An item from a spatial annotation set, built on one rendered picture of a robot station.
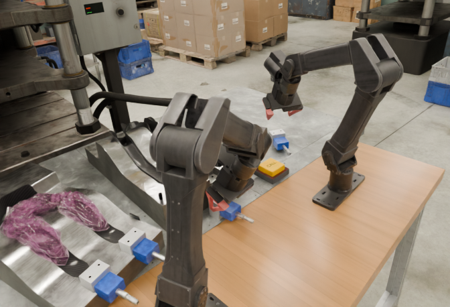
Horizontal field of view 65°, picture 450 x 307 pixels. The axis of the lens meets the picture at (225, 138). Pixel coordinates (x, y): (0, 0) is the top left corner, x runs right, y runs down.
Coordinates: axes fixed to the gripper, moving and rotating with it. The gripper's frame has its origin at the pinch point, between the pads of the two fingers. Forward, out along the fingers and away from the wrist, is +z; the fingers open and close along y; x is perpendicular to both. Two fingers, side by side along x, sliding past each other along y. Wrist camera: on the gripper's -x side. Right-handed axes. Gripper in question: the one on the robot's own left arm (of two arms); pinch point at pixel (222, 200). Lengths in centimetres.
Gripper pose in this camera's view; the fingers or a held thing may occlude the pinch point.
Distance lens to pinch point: 95.7
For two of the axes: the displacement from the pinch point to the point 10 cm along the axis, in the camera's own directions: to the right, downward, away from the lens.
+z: -3.2, 6.3, 7.1
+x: 7.0, 6.6, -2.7
